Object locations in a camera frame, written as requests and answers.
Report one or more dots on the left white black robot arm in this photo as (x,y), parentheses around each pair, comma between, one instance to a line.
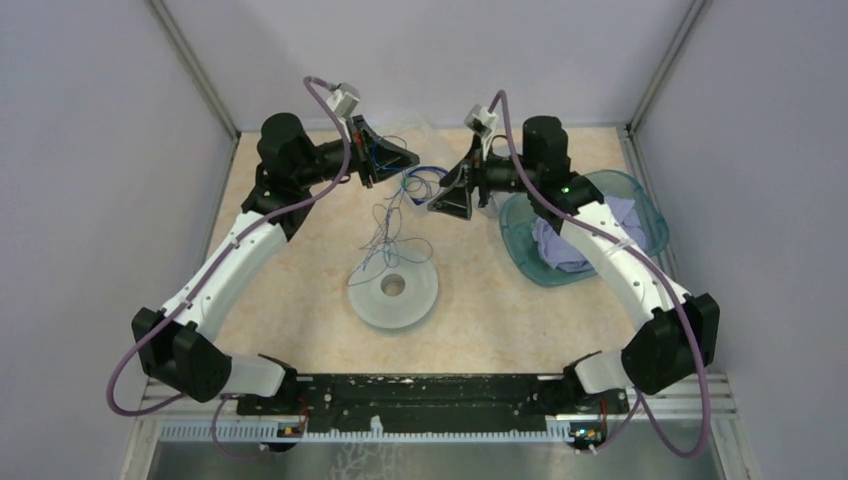
(177,340)

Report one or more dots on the white perforated cable spool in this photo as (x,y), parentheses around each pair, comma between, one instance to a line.
(394,293)

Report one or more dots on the clear plastic container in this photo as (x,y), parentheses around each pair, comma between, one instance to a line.
(438,154)

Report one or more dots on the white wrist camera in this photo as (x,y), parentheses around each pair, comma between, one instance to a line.
(481,121)
(343,100)

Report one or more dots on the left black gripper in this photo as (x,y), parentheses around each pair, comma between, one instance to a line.
(374,156)

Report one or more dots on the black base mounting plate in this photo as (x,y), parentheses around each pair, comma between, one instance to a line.
(429,404)

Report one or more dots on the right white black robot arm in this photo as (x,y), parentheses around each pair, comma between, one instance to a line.
(675,331)

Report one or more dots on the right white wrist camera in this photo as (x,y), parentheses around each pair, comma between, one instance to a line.
(481,121)

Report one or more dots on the lavender cloth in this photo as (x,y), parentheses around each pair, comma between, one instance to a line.
(556,253)

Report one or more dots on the white slotted cable duct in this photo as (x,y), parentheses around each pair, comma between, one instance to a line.
(269,431)

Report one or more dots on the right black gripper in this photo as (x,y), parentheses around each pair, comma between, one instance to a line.
(455,201)

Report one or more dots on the teal plastic basin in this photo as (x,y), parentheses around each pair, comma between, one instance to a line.
(517,218)

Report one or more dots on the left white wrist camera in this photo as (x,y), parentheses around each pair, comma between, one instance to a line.
(343,100)

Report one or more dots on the aluminium frame rail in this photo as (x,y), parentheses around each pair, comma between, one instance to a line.
(683,400)

